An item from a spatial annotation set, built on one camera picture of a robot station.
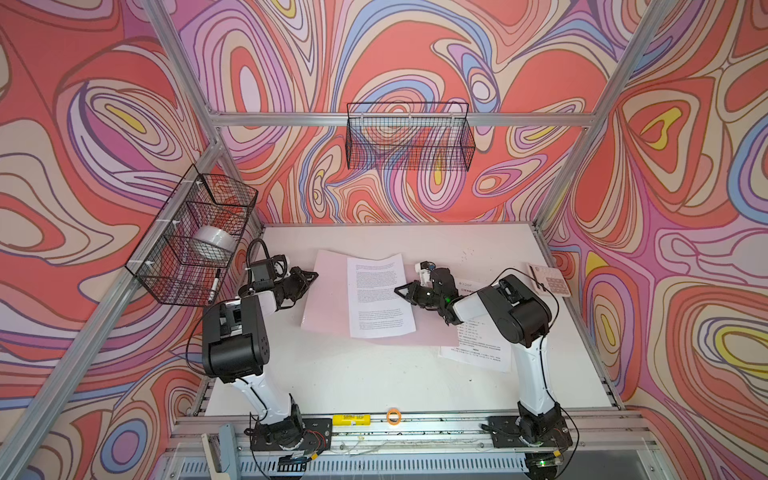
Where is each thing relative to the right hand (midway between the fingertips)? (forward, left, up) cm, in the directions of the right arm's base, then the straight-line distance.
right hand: (396, 295), depth 99 cm
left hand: (+4, +25, +8) cm, 27 cm away
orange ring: (-35, +2, 0) cm, 35 cm away
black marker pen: (-13, +45, +26) cm, 54 cm away
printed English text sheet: (-5, +7, 0) cm, 9 cm away
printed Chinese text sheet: (-17, -25, 0) cm, 30 cm away
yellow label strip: (-37, +14, +1) cm, 40 cm away
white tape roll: (-3, +45, +33) cm, 56 cm away
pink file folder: (-2, +24, -1) cm, 24 cm away
